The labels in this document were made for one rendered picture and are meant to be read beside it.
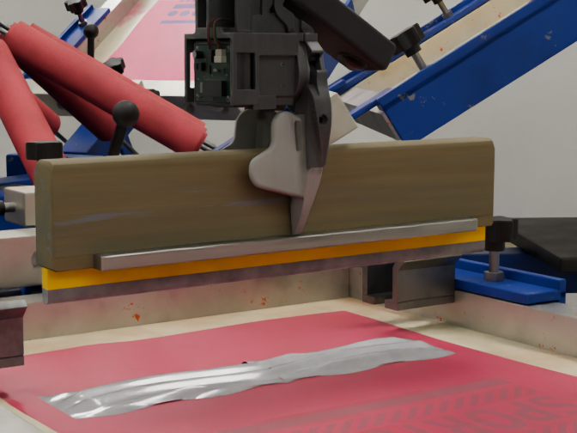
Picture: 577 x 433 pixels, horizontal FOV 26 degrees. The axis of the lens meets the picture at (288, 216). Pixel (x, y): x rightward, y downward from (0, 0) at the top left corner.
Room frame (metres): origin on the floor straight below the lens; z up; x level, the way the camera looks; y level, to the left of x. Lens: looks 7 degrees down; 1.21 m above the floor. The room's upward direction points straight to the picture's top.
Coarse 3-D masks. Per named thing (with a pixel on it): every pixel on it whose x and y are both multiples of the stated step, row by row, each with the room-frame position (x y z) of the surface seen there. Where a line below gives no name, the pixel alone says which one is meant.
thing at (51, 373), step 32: (64, 352) 1.07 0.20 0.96; (96, 352) 1.07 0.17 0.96; (128, 352) 1.07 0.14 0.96; (160, 352) 1.07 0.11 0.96; (192, 352) 1.07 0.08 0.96; (0, 384) 0.96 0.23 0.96; (32, 384) 0.96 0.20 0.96; (64, 384) 0.96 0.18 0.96; (96, 384) 0.96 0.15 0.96; (288, 384) 0.96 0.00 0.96; (32, 416) 0.88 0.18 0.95; (64, 416) 0.88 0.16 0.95; (128, 416) 0.88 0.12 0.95; (160, 416) 0.88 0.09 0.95; (192, 416) 0.88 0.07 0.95; (224, 416) 0.88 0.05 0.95; (256, 416) 0.88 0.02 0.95
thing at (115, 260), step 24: (240, 240) 0.92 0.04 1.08; (264, 240) 0.92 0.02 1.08; (288, 240) 0.93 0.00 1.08; (312, 240) 0.94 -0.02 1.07; (336, 240) 0.95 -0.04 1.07; (360, 240) 0.97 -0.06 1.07; (384, 240) 0.98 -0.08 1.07; (96, 264) 0.85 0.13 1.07; (120, 264) 0.85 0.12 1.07; (144, 264) 0.86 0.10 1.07
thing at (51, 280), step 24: (408, 240) 1.03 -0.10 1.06; (432, 240) 1.04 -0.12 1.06; (456, 240) 1.06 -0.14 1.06; (480, 240) 1.07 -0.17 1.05; (168, 264) 0.90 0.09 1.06; (192, 264) 0.91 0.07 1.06; (216, 264) 0.92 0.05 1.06; (240, 264) 0.93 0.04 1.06; (264, 264) 0.95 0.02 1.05; (48, 288) 0.85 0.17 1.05
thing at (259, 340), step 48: (192, 336) 1.13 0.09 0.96; (240, 336) 1.13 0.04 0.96; (288, 336) 1.13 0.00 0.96; (336, 336) 1.13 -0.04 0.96; (384, 336) 1.13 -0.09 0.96; (336, 384) 0.96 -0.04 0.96; (384, 384) 0.96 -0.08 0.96; (432, 384) 0.96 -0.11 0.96; (528, 384) 0.96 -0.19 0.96; (576, 384) 0.96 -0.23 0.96
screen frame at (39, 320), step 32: (192, 288) 1.21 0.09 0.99; (224, 288) 1.23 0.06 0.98; (256, 288) 1.25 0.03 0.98; (288, 288) 1.28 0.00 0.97; (320, 288) 1.30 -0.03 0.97; (352, 288) 1.32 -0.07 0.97; (32, 320) 1.12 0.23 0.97; (64, 320) 1.14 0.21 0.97; (96, 320) 1.15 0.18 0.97; (128, 320) 1.17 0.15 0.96; (160, 320) 1.19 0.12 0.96; (448, 320) 1.19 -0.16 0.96; (480, 320) 1.15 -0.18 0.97; (512, 320) 1.12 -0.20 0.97; (544, 320) 1.08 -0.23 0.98; (576, 320) 1.05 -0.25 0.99; (576, 352) 1.05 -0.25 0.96; (0, 416) 0.76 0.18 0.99
